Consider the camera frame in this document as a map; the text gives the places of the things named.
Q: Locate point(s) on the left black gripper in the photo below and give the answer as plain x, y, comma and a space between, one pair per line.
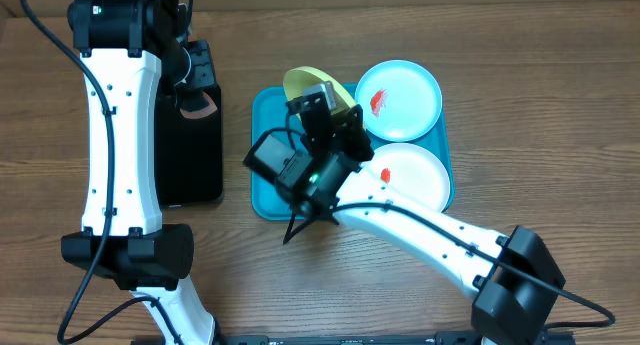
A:
201, 55

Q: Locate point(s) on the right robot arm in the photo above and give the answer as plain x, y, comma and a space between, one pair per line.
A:
512, 281

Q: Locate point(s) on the yellow-green plate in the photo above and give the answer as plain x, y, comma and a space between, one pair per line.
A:
298, 79

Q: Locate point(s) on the black rectangular tray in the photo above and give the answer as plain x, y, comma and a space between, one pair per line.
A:
188, 153

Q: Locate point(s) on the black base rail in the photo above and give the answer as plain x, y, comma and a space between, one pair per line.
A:
467, 337

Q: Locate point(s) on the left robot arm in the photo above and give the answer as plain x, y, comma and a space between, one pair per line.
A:
130, 58

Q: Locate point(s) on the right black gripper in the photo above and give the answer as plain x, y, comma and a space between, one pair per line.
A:
352, 126

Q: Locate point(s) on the light blue plate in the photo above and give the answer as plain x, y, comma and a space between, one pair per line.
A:
401, 100

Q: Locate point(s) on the white plate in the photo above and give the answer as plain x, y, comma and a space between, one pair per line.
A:
413, 171

